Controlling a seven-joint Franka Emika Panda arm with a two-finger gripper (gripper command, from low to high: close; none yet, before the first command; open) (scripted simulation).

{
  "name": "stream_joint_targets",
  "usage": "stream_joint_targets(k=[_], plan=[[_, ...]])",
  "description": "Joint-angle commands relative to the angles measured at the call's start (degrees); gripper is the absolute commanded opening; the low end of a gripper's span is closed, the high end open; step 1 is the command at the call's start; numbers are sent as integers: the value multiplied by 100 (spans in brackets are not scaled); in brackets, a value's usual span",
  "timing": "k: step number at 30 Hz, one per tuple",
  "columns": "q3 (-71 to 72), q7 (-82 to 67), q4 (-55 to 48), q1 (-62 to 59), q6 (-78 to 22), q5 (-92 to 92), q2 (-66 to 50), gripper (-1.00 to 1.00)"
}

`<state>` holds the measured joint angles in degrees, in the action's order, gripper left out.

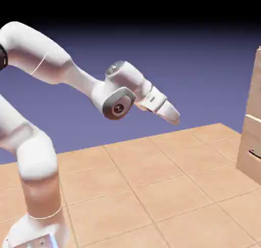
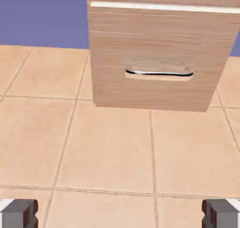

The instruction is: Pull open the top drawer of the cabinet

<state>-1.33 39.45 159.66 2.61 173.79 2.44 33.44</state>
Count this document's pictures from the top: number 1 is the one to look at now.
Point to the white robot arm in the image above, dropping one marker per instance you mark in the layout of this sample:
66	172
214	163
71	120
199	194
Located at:
38	54

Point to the light wood drawer front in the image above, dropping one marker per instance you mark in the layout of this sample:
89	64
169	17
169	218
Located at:
247	148
254	84

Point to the light wood cabinet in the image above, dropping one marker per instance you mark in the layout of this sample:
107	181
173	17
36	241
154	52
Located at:
252	117

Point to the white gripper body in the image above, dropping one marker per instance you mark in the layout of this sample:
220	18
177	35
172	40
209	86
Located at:
168	111

